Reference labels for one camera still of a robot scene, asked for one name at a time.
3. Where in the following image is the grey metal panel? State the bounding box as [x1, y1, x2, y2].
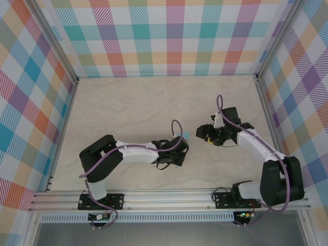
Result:
[33, 221, 308, 246]

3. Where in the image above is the small black circuit board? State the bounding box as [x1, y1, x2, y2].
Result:
[88, 212, 110, 221]

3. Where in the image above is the thin black left gripper wire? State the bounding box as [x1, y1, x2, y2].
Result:
[155, 160, 172, 171]

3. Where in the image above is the thin black base wire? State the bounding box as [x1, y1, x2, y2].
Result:
[212, 186, 233, 203]

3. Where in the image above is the aluminium mounting rail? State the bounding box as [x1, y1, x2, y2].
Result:
[27, 189, 312, 212]

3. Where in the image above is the aluminium side rail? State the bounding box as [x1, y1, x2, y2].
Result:
[255, 74, 295, 190]
[44, 78, 79, 193]

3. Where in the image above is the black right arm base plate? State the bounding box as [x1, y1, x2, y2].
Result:
[214, 192, 262, 210]

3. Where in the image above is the slotted grey cable duct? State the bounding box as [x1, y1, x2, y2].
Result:
[39, 214, 235, 223]

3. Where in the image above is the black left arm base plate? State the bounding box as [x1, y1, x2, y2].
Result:
[78, 193, 125, 211]

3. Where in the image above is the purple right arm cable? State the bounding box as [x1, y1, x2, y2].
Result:
[216, 94, 289, 228]

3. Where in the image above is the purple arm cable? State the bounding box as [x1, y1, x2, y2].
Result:
[216, 94, 289, 228]
[78, 119, 184, 229]

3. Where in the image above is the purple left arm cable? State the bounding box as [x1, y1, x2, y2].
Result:
[78, 119, 184, 229]

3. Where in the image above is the aluminium frame post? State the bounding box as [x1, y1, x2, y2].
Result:
[28, 0, 79, 85]
[255, 0, 304, 80]

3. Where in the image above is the aluminium frame leg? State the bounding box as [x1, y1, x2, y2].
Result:
[297, 210, 317, 246]
[24, 212, 42, 246]

